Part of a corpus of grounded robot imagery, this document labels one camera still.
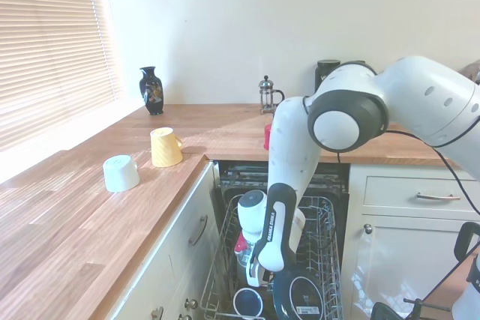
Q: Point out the red cup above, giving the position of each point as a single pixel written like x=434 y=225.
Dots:
x=267 y=136

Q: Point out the cream window blind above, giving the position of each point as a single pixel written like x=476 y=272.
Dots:
x=48 y=46

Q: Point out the black camera stand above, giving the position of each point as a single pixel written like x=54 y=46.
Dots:
x=462 y=245

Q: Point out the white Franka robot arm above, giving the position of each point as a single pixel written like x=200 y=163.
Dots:
x=292 y=147

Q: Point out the dark blue plate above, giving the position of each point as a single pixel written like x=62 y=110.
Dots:
x=300 y=293

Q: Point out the black lidded canister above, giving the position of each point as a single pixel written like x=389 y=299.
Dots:
x=325 y=72

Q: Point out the wrist camera with red mount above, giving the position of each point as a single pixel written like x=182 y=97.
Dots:
x=243 y=247

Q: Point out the glass french press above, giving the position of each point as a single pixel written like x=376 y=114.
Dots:
x=267 y=99

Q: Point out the white ceramic mug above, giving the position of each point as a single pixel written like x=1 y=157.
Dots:
x=120 y=175

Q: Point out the yellow ribbed mug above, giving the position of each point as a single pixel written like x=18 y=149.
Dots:
x=165 y=149

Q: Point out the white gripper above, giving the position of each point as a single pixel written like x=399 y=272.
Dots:
x=257 y=273

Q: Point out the white drawer front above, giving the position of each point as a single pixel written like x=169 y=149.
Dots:
x=393 y=194

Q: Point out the stainless steel dishwasher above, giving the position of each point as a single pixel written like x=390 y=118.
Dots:
x=243 y=177

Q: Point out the dark blue painted vase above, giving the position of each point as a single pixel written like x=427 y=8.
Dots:
x=151 y=89

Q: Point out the dark blue mug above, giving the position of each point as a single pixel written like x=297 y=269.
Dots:
x=247 y=301

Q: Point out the white cabinet door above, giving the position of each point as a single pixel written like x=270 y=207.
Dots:
x=405 y=260

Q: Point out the round metal cabinet knob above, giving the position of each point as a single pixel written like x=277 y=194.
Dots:
x=368 y=228
x=191 y=304
x=157 y=313

